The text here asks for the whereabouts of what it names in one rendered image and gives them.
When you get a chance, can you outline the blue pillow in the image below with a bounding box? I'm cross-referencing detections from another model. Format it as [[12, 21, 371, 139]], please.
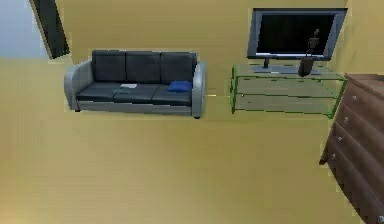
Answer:
[[166, 80, 193, 94]]

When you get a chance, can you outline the grey sofa with dark cushions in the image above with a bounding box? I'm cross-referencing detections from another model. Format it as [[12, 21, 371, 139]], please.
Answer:
[[63, 49, 207, 120]]

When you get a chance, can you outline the green glass television table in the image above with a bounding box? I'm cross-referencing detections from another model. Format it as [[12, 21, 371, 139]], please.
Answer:
[[229, 63, 348, 120]]

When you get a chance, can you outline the grey flat television set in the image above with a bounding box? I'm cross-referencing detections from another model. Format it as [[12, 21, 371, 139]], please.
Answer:
[[246, 7, 348, 75]]

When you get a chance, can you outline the brown chest of drawers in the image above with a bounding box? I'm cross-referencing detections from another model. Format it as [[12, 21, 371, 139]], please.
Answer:
[[319, 73, 384, 224]]

